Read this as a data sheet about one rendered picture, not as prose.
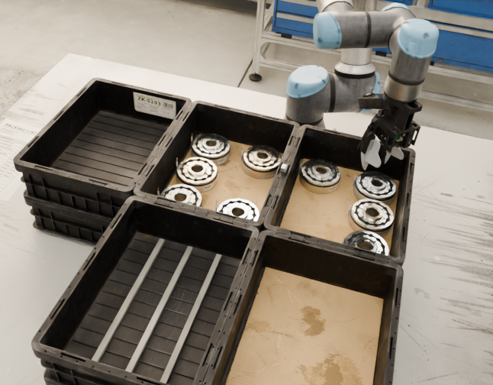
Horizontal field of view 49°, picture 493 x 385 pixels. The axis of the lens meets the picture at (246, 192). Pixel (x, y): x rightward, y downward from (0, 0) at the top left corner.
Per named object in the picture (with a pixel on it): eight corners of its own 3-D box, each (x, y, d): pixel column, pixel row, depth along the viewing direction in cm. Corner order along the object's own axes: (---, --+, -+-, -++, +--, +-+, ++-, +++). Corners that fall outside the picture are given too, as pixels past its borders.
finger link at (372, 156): (367, 182, 125) (384, 150, 120) (352, 166, 129) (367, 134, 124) (377, 181, 127) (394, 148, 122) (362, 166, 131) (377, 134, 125)
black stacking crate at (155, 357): (134, 231, 127) (130, 195, 120) (256, 264, 123) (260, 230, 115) (41, 382, 99) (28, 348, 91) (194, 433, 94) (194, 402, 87)
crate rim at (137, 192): (194, 106, 149) (194, 98, 148) (300, 130, 145) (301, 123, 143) (130, 201, 121) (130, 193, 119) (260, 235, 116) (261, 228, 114)
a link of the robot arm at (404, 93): (380, 70, 114) (410, 63, 117) (375, 89, 117) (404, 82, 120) (404, 88, 109) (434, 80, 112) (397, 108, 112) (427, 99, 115)
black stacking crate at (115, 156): (98, 111, 161) (94, 78, 153) (193, 134, 156) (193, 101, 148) (21, 199, 133) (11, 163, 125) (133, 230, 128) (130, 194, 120)
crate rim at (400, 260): (300, 130, 145) (301, 123, 143) (414, 156, 140) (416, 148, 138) (260, 235, 116) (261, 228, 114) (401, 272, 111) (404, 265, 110)
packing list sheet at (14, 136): (1, 118, 174) (0, 116, 173) (66, 133, 170) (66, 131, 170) (-70, 182, 150) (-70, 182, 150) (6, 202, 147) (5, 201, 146)
